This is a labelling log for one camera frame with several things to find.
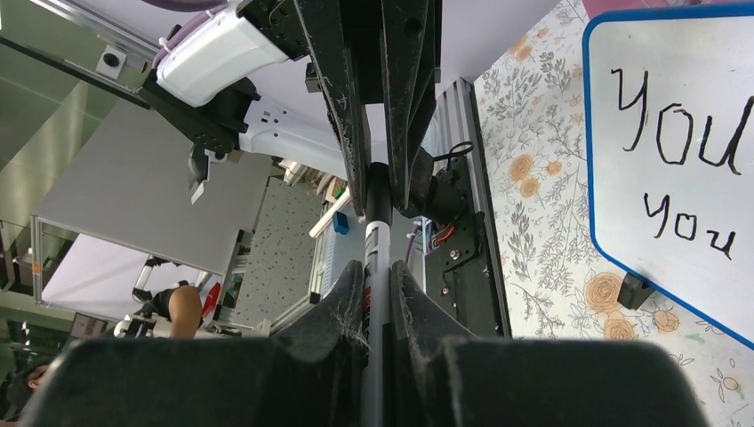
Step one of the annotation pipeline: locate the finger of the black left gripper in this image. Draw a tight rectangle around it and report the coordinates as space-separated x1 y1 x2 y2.
295 0 371 199
381 0 443 210

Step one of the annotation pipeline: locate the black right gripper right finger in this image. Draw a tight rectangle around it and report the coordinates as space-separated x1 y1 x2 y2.
389 262 707 426

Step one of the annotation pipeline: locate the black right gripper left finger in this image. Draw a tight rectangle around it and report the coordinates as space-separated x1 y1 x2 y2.
20 260 364 426

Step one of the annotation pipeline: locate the silver black marker pen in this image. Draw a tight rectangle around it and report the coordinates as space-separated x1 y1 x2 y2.
360 221 390 426

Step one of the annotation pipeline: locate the black marker cap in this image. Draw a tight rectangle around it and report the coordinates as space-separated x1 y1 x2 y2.
365 162 393 225

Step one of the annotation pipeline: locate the blue framed whiteboard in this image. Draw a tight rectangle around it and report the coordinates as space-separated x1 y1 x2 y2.
582 2 753 346

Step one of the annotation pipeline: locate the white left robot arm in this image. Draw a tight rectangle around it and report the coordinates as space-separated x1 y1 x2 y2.
139 1 442 217

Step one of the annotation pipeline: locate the black whiteboard stand foot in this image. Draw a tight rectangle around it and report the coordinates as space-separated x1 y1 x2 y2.
617 272 655 310

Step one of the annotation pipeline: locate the floral patterned table mat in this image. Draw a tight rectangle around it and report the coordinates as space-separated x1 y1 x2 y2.
474 1 753 426

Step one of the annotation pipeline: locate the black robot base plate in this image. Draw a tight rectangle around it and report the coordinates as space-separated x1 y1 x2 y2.
425 157 511 337

